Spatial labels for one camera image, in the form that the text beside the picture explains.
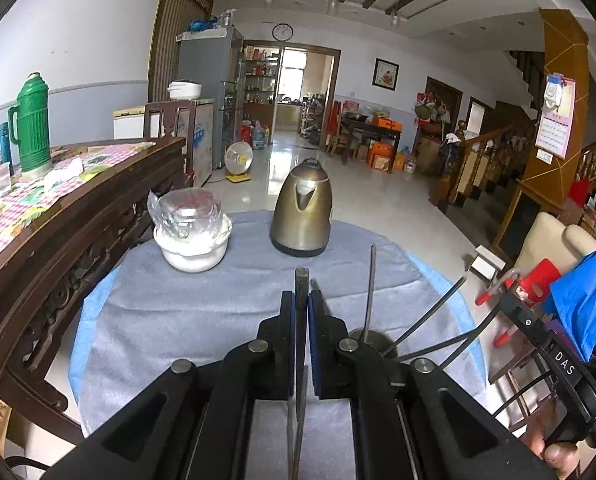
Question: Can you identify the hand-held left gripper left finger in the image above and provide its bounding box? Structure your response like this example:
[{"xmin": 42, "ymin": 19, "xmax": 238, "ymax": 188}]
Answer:
[{"xmin": 40, "ymin": 291, "xmax": 297, "ymax": 480}]

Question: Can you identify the pink wall calendar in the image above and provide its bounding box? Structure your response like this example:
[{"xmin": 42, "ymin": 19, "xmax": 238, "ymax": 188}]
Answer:
[{"xmin": 534, "ymin": 74, "xmax": 576, "ymax": 161}]

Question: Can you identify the brass electric kettle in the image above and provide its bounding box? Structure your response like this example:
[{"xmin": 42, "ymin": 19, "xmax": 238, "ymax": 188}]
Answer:
[{"xmin": 270, "ymin": 157, "xmax": 335, "ymax": 258}]

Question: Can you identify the white crumpled tissue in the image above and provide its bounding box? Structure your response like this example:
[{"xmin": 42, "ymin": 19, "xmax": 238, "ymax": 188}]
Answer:
[{"xmin": 43, "ymin": 157, "xmax": 85, "ymax": 188}]

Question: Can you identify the person's right hand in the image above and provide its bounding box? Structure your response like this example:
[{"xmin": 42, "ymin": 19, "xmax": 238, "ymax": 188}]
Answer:
[{"xmin": 522, "ymin": 400, "xmax": 581, "ymax": 480}]

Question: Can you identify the blue plastic sheet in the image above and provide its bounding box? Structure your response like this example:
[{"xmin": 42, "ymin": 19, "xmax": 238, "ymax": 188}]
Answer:
[{"xmin": 549, "ymin": 242, "xmax": 596, "ymax": 361}]

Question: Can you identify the white chest freezer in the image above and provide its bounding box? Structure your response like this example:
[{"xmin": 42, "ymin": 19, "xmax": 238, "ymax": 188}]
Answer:
[{"xmin": 112, "ymin": 99, "xmax": 213, "ymax": 186}]

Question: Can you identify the wide dark wooden door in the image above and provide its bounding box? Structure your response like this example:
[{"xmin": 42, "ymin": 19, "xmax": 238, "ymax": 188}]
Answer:
[{"xmin": 424, "ymin": 76, "xmax": 463, "ymax": 126}]

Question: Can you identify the brown striped curtain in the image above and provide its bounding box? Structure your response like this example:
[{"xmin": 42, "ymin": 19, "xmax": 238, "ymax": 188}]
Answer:
[{"xmin": 148, "ymin": 0, "xmax": 215, "ymax": 103}]

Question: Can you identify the dark wooden dining table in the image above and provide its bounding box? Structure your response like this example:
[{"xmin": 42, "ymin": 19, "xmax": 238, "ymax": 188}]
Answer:
[{"xmin": 339, "ymin": 112, "xmax": 403, "ymax": 161}]

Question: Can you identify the glass display shelf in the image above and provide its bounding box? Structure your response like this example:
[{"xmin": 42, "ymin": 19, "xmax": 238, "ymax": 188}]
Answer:
[{"xmin": 242, "ymin": 46, "xmax": 281, "ymax": 106}]

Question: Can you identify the bunch of metal chopsticks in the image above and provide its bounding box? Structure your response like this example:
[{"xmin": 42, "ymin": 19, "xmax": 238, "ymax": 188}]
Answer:
[{"xmin": 365, "ymin": 244, "xmax": 503, "ymax": 363}]

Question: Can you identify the beige chair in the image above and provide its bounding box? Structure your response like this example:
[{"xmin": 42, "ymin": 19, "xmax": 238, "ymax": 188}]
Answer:
[{"xmin": 500, "ymin": 211, "xmax": 596, "ymax": 281}]

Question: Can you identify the dark wooden chair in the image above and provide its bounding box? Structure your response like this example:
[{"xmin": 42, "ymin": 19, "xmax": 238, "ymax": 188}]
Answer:
[{"xmin": 144, "ymin": 100, "xmax": 197, "ymax": 141}]

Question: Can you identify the grey square chopstick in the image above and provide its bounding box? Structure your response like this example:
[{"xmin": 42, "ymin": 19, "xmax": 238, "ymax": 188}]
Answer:
[{"xmin": 287, "ymin": 268, "xmax": 311, "ymax": 480}]

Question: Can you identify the red plastic stool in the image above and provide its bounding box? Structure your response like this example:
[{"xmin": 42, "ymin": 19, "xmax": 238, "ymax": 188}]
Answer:
[{"xmin": 475, "ymin": 258, "xmax": 563, "ymax": 346}]

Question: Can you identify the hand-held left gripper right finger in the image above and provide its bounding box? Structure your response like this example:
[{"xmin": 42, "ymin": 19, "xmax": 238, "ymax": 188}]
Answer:
[{"xmin": 308, "ymin": 289, "xmax": 561, "ymax": 480}]

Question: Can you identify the white rice cooker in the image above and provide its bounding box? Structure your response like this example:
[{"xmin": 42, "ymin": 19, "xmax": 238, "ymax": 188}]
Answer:
[{"xmin": 167, "ymin": 80, "xmax": 203, "ymax": 102}]

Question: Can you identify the blue bottle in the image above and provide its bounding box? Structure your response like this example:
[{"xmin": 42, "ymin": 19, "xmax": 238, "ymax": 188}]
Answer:
[{"xmin": 0, "ymin": 122, "xmax": 14, "ymax": 166}]

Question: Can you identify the checkered patterned cloth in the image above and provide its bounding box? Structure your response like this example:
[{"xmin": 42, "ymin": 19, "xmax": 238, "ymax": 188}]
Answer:
[{"xmin": 0, "ymin": 141, "xmax": 156, "ymax": 281}]

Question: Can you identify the wooden stair railing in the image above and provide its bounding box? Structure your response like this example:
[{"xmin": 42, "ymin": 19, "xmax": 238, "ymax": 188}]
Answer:
[{"xmin": 430, "ymin": 125, "xmax": 538, "ymax": 211}]

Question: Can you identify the dark wooden sideboard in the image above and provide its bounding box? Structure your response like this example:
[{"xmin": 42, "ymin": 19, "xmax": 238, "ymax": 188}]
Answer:
[{"xmin": 0, "ymin": 135, "xmax": 189, "ymax": 446}]

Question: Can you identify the light blue cloth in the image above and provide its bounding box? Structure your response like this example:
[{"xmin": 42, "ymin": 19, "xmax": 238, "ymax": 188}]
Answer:
[{"xmin": 68, "ymin": 252, "xmax": 488, "ymax": 411}]

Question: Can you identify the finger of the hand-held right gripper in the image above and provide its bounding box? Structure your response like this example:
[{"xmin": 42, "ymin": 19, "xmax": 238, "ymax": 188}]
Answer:
[{"xmin": 498, "ymin": 287, "xmax": 553, "ymax": 351}]

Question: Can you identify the grey tablecloth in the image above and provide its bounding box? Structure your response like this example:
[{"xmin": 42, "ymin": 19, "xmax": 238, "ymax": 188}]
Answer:
[{"xmin": 78, "ymin": 210, "xmax": 483, "ymax": 461}]

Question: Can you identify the tall orange box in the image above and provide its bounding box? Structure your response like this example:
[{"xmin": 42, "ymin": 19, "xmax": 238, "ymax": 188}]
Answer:
[{"xmin": 367, "ymin": 141, "xmax": 395, "ymax": 170}]

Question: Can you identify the framed picture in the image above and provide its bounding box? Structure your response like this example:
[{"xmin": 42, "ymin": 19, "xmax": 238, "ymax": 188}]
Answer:
[{"xmin": 372, "ymin": 57, "xmax": 400, "ymax": 92}]

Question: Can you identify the grey refrigerator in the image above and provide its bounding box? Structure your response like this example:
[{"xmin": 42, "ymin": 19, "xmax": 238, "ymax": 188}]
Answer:
[{"xmin": 175, "ymin": 26, "xmax": 243, "ymax": 161}]

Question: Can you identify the grey metal cup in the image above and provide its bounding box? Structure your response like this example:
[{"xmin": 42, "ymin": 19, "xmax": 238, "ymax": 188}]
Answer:
[{"xmin": 349, "ymin": 327, "xmax": 403, "ymax": 361}]

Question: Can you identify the narrow dark wooden door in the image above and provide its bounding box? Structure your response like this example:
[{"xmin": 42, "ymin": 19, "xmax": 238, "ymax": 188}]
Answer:
[{"xmin": 465, "ymin": 96, "xmax": 493, "ymax": 131}]

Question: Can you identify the small white step stool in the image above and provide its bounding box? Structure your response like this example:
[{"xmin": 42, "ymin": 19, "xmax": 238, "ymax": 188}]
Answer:
[{"xmin": 465, "ymin": 244, "xmax": 508, "ymax": 286}]

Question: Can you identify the round white heater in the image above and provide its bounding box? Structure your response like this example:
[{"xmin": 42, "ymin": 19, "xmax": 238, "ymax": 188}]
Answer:
[{"xmin": 225, "ymin": 141, "xmax": 255, "ymax": 183}]

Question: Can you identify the green thermos flask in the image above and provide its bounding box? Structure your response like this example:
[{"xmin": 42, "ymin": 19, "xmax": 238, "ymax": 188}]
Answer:
[{"xmin": 8, "ymin": 72, "xmax": 53, "ymax": 173}]

